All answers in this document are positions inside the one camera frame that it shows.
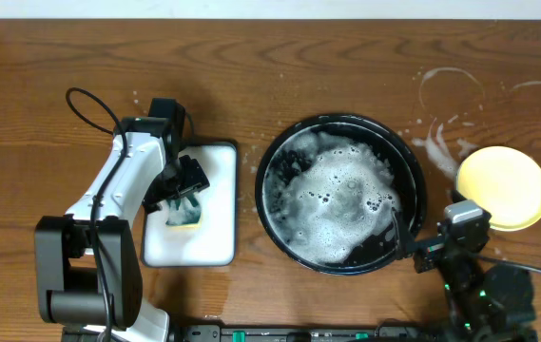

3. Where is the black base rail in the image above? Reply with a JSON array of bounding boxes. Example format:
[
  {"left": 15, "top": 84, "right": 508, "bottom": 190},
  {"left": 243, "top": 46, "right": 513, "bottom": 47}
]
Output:
[{"left": 60, "top": 324, "right": 537, "bottom": 342}]

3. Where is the black rectangular soap tray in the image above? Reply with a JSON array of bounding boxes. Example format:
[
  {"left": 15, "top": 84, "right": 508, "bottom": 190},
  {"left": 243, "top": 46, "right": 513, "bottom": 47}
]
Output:
[{"left": 142, "top": 142, "right": 238, "bottom": 268}]

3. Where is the green yellow sponge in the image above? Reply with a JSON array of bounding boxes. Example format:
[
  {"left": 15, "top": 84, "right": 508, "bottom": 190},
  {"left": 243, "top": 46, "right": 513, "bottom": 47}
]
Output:
[{"left": 165, "top": 194, "right": 203, "bottom": 228}]

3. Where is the yellow plate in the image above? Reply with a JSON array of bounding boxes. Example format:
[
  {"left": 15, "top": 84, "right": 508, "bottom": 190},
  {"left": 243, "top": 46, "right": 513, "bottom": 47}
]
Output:
[{"left": 455, "top": 146, "right": 541, "bottom": 232}]

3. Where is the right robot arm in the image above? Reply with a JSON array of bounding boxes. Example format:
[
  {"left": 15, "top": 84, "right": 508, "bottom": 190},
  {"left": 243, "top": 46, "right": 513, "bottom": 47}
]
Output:
[{"left": 391, "top": 191, "right": 538, "bottom": 341}]

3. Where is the black round tray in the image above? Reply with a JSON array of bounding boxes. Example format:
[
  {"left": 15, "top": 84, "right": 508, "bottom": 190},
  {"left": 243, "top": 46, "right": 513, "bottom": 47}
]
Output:
[{"left": 255, "top": 113, "right": 427, "bottom": 276}]

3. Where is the left black cable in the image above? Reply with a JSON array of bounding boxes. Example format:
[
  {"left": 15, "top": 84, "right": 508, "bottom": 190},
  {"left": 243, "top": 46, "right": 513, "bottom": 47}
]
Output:
[{"left": 65, "top": 86, "right": 131, "bottom": 342}]

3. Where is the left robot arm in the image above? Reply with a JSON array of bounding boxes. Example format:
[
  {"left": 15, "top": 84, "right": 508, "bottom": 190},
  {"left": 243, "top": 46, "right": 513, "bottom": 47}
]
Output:
[{"left": 34, "top": 98, "right": 209, "bottom": 341}]

